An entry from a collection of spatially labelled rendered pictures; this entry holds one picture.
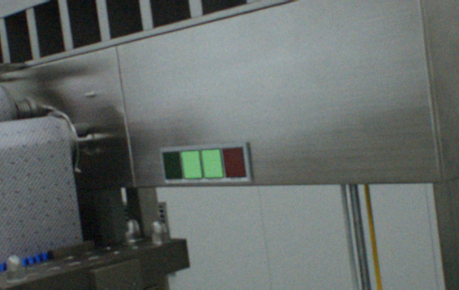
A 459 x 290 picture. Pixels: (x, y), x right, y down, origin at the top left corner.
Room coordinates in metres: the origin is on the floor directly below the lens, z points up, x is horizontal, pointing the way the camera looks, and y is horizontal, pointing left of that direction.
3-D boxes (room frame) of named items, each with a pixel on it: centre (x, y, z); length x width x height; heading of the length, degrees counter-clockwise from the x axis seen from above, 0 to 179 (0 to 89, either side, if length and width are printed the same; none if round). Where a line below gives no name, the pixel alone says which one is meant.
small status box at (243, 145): (1.51, 0.05, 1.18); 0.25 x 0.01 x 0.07; 41
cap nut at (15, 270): (1.43, 0.40, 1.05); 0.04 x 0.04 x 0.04
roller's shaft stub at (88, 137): (1.79, 0.33, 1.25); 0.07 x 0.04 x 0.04; 131
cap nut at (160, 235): (1.64, 0.16, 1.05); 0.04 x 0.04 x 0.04
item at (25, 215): (1.63, 0.42, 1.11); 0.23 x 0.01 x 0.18; 131
